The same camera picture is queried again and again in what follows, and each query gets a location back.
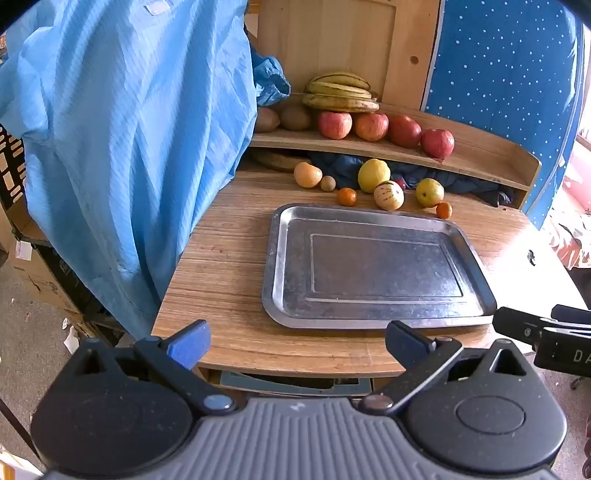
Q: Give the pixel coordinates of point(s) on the dark red apple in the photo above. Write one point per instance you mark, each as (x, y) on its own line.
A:
(404, 131)

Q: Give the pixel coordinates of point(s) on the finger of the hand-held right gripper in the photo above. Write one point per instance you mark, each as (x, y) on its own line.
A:
(575, 314)
(545, 341)

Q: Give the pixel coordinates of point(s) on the yellow lemon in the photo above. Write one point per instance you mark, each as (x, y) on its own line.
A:
(374, 174)

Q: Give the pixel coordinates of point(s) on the cardboard box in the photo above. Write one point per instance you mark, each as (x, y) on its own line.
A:
(41, 281)

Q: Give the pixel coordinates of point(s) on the dark blue padded jacket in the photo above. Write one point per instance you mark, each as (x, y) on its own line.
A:
(341, 166)

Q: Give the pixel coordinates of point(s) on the red striped apple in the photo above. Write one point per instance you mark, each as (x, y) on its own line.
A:
(334, 125)
(371, 127)

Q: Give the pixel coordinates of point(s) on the pale orange citrus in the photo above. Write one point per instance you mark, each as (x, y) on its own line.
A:
(308, 175)

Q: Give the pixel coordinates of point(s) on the small orange tangerine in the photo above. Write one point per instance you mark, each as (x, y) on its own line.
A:
(346, 197)
(444, 210)

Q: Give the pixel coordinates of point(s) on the pink printed cloth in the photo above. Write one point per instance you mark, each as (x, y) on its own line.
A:
(570, 240)

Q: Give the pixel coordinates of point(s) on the striped pepino melon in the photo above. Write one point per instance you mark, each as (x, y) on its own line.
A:
(388, 196)

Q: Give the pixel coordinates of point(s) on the yellow fruit under shelf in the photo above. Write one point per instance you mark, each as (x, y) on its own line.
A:
(277, 160)

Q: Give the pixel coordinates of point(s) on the brown-spotted banana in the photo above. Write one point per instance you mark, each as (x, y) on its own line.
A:
(341, 106)

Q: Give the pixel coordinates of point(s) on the brown kiwi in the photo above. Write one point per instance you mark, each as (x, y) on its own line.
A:
(295, 117)
(267, 120)

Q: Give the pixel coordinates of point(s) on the blue dotted fabric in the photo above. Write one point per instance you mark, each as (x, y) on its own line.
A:
(498, 69)

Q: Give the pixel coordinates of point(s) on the red cherry tomato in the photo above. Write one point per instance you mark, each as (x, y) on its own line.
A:
(400, 183)

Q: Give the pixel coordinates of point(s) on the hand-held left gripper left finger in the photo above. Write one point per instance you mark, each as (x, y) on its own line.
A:
(189, 345)

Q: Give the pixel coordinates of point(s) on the black patterned box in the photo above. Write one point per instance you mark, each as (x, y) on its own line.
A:
(11, 161)

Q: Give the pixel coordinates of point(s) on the curved wooden shelf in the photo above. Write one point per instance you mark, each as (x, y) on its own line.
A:
(485, 157)

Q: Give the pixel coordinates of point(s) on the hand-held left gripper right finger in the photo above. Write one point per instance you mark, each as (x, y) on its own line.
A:
(406, 344)

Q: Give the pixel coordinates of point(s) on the light blue garment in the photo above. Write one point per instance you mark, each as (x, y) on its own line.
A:
(115, 138)

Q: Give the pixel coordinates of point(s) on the metal tray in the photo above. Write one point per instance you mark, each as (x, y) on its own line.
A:
(378, 267)

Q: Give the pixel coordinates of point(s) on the yellow banana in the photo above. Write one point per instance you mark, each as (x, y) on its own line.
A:
(339, 97)
(339, 88)
(344, 77)

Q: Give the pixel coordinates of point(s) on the small tan longan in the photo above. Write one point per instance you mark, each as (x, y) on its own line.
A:
(328, 183)

